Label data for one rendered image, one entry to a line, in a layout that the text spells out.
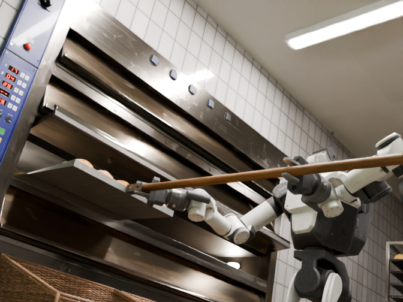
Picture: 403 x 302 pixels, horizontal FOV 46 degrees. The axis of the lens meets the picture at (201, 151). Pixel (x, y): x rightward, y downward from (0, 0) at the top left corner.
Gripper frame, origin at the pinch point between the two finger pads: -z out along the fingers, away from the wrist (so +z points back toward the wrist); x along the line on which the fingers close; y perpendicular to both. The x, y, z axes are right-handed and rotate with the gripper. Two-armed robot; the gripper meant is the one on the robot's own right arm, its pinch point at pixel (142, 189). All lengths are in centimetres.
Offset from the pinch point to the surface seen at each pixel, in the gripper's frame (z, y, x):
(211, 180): 19.3, 31.3, -0.8
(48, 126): -42.7, -8.2, 18.1
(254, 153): 74, -91, 74
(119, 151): -12.3, -17.6, 19.8
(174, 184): 9.1, 16.9, -0.6
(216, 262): 58, -81, -4
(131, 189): -4.1, -1.5, -0.7
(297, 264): 130, -127, 18
